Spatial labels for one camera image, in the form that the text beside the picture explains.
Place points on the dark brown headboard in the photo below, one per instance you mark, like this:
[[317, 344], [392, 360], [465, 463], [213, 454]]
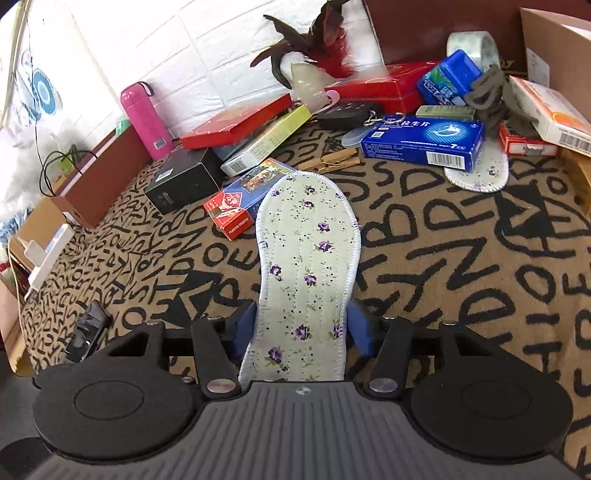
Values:
[[415, 32]]

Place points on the brown cardboard box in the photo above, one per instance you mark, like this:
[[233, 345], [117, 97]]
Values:
[[111, 175]]

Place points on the grey oval tag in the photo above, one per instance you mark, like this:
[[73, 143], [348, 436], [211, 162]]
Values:
[[354, 136]]

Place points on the white power strip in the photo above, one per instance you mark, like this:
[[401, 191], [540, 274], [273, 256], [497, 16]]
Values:
[[48, 256]]

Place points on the flat red box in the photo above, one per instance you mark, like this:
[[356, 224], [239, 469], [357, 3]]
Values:
[[231, 124]]

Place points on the small olive green box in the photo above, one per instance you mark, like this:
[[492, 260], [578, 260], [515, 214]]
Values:
[[445, 113]]

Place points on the small red box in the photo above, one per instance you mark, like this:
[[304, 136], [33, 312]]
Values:
[[521, 143]]

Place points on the blue round fan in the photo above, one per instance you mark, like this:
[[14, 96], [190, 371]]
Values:
[[45, 90]]

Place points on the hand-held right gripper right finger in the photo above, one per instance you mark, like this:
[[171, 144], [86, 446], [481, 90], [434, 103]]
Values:
[[358, 331]]

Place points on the pink bottle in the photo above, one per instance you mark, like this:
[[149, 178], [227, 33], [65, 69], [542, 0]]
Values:
[[145, 120]]

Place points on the translucent plastic cup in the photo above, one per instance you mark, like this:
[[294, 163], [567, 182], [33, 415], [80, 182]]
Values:
[[307, 85]]

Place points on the red playing card box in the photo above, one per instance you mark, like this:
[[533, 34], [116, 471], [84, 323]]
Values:
[[240, 198]]

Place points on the black box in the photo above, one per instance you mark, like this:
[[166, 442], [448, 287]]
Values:
[[184, 182]]

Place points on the black glossy clip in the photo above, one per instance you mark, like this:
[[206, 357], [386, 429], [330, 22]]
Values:
[[87, 330]]

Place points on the long red box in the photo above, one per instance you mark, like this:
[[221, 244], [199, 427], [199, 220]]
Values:
[[378, 87]]

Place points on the clear tape roll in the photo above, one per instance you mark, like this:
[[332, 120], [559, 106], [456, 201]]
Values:
[[478, 46]]

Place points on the blue medicine box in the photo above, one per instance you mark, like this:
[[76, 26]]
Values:
[[420, 143]]

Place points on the black car key remote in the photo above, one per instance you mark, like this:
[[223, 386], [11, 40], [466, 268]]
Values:
[[344, 115]]

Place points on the dark red feather bunch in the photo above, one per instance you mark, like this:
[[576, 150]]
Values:
[[323, 41]]

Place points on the orange and white medicine box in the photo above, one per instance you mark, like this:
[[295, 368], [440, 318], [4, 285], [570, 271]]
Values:
[[549, 113]]

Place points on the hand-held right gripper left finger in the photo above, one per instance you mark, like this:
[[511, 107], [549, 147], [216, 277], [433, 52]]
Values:
[[245, 330]]

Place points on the yellow-green and white box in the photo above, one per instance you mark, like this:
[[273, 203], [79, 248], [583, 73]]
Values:
[[268, 138]]

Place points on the grey hair claw clip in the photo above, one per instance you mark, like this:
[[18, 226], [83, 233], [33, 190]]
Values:
[[489, 99]]

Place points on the blue gum box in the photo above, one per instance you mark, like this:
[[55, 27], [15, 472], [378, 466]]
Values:
[[445, 78]]

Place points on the wooden clothespin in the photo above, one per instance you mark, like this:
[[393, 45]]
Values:
[[332, 161]]

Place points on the white fluffy cloth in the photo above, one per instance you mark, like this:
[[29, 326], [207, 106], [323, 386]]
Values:
[[23, 184]]

